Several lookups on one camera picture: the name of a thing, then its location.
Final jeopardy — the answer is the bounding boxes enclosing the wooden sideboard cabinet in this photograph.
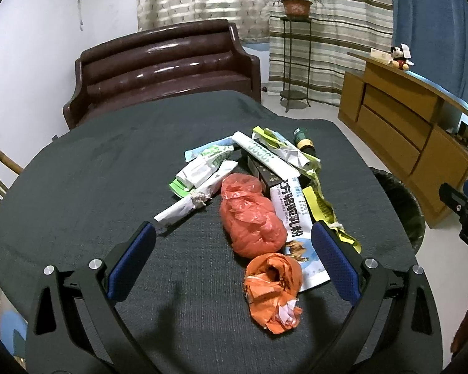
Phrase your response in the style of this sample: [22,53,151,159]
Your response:
[338,54,468,228]

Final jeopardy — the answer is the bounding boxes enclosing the potted plant in clay pot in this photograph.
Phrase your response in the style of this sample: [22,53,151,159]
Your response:
[271,0,323,19]

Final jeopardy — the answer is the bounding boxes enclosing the white paper wrapper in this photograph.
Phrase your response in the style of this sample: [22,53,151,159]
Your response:
[154,160,238,228]

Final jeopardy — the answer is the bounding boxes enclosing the yellow wrapper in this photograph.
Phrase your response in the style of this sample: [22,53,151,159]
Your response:
[300,170,362,253]

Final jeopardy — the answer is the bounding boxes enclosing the green yellow bottle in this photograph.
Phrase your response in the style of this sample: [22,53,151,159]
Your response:
[293,127,316,157]

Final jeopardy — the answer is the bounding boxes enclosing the dark brown leather sofa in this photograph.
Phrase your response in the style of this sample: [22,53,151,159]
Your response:
[63,19,262,129]

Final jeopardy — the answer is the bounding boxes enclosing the small beige box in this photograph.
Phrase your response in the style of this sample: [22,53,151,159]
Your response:
[369,47,392,65]

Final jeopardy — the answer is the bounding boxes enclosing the blue curtain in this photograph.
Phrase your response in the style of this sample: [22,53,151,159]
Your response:
[392,0,468,103]

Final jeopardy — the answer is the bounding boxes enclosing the black metal plant stand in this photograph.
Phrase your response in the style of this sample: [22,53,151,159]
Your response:
[280,15,313,112]

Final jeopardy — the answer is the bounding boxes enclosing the mickey mouse plush toy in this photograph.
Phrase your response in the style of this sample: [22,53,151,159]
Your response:
[390,43,414,71]

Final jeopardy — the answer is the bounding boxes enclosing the green white carton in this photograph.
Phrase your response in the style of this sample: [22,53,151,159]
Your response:
[169,145,234,199]

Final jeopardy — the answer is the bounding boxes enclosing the black trash bin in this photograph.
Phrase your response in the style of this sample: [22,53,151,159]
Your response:
[370,167,426,253]

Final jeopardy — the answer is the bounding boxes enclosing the striped curtain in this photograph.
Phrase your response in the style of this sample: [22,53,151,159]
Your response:
[268,0,393,106]

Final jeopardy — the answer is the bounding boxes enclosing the light blue sachet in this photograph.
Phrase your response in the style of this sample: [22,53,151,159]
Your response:
[184,137,234,163]

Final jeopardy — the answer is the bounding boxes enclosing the orange plastic bag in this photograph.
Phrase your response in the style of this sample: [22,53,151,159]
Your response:
[243,252,303,335]

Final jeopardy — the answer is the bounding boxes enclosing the dark brown cigarette box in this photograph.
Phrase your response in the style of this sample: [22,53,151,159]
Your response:
[247,155,283,196]

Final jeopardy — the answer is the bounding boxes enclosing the white camel milk packet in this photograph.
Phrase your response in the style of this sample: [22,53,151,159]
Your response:
[270,177,329,292]

